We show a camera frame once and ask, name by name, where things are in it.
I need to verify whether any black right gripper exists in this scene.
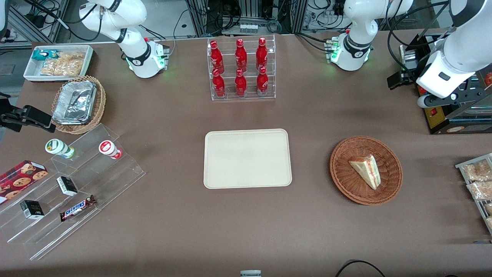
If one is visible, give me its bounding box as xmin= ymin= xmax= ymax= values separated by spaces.
xmin=0 ymin=98 xmax=57 ymax=133

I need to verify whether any triangle sandwich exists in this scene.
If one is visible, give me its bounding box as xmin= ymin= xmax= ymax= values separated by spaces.
xmin=348 ymin=154 xmax=381 ymax=190

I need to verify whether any oval tan wicker basket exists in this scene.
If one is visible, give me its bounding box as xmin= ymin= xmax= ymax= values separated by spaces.
xmin=51 ymin=75 xmax=106 ymax=135

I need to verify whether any grey snack tray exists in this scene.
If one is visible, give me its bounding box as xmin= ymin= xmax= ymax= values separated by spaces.
xmin=455 ymin=153 xmax=492 ymax=236

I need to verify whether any round brown wicker basket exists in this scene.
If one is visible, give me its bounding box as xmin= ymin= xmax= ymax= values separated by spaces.
xmin=329 ymin=135 xmax=403 ymax=205

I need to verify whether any beige rectangular tray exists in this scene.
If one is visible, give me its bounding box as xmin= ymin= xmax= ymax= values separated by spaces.
xmin=203 ymin=128 xmax=293 ymax=190

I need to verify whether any black appliance with red buttons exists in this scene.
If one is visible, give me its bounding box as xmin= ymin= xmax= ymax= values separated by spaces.
xmin=387 ymin=33 xmax=492 ymax=135

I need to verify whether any green lid yogurt cup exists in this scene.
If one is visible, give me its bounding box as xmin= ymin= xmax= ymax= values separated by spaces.
xmin=45 ymin=138 xmax=76 ymax=159

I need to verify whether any aluminium foil container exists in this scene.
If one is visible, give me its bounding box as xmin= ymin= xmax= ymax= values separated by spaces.
xmin=52 ymin=80 xmax=97 ymax=125

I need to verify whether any white rectangular snack bin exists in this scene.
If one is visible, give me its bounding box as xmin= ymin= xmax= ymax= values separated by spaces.
xmin=23 ymin=45 xmax=94 ymax=83

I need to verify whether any clear bag of chips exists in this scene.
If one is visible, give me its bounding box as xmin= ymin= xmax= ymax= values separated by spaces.
xmin=40 ymin=52 xmax=86 ymax=77

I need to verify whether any teal snack packet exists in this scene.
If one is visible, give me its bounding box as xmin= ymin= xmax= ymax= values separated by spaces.
xmin=32 ymin=49 xmax=61 ymax=61

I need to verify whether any red cookie box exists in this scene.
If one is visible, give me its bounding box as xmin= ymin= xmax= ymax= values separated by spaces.
xmin=0 ymin=160 xmax=49 ymax=205

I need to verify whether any small black box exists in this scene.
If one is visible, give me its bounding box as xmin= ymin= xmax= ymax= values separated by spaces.
xmin=20 ymin=200 xmax=45 ymax=220
xmin=56 ymin=176 xmax=78 ymax=197

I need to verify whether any red lid yogurt cup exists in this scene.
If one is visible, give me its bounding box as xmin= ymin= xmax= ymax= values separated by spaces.
xmin=98 ymin=140 xmax=123 ymax=160

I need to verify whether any clear bag of biscuits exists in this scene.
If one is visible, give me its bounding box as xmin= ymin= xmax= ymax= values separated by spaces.
xmin=466 ymin=181 xmax=492 ymax=201
xmin=461 ymin=159 xmax=492 ymax=182

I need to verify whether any clear acrylic stepped display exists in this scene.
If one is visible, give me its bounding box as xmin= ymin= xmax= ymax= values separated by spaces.
xmin=0 ymin=123 xmax=147 ymax=261

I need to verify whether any snickers chocolate bar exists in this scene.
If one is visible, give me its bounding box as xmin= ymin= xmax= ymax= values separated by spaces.
xmin=59 ymin=195 xmax=97 ymax=222

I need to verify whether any red cola bottle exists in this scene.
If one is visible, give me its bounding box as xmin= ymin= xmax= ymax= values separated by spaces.
xmin=212 ymin=69 xmax=226 ymax=98
xmin=256 ymin=37 xmax=268 ymax=72
xmin=256 ymin=66 xmax=269 ymax=97
xmin=234 ymin=69 xmax=247 ymax=98
xmin=235 ymin=38 xmax=248 ymax=72
xmin=210 ymin=40 xmax=225 ymax=74

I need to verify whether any clear acrylic bottle rack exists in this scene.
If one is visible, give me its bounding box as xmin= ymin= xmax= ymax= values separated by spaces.
xmin=207 ymin=34 xmax=277 ymax=102

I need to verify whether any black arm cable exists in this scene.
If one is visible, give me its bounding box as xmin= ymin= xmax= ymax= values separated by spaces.
xmin=386 ymin=0 xmax=451 ymax=72

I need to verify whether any black cable loop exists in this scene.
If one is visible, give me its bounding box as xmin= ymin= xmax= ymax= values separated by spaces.
xmin=334 ymin=260 xmax=387 ymax=277

